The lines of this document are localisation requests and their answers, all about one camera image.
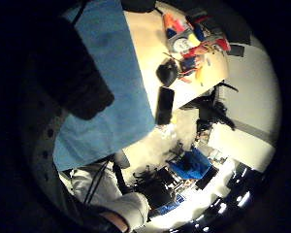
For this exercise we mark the blue cloth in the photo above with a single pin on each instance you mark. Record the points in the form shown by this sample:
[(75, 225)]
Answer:
[(119, 74)]

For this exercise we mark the white black-dotted fabric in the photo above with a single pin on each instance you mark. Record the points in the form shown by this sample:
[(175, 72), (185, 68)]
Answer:
[(43, 142)]

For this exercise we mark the black phone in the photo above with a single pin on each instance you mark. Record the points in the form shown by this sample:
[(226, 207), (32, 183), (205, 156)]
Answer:
[(165, 105)]

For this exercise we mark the black round computer mouse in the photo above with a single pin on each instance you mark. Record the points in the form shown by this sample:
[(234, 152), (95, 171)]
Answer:
[(167, 72)]

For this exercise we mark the the person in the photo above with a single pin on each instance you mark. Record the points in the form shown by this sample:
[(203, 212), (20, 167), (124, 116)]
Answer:
[(100, 184)]

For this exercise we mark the black office chair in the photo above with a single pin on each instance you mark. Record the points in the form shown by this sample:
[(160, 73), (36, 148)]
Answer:
[(155, 189)]

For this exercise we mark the pile of colourful toys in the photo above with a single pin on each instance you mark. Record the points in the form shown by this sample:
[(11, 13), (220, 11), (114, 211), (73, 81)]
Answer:
[(194, 45)]

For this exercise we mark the blue storage bin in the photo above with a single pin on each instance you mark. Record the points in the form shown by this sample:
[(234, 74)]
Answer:
[(192, 165)]

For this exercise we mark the small black pad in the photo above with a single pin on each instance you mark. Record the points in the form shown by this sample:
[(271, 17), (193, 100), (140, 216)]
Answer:
[(236, 50)]

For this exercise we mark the black flat box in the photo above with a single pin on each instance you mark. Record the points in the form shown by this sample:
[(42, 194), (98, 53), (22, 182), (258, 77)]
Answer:
[(232, 27)]

